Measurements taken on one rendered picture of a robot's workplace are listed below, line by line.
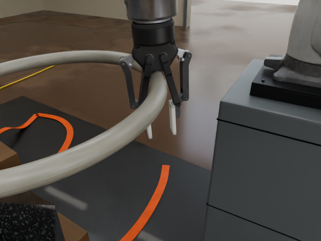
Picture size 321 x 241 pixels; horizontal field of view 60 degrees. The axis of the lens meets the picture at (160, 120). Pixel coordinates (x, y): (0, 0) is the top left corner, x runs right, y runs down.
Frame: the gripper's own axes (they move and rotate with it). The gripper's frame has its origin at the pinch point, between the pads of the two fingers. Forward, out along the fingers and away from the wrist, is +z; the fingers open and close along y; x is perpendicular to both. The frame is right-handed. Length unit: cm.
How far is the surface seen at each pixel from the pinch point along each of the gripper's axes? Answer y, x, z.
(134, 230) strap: 11, -39, 80
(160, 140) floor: -15, -111, 82
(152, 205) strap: 0, -52, 81
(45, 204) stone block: 29.8, -3.6, 21.0
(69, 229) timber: 38, -35, 67
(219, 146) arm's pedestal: -18.7, -13.1, 19.4
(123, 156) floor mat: 12, -96, 79
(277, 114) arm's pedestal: -30.0, -4.7, 6.0
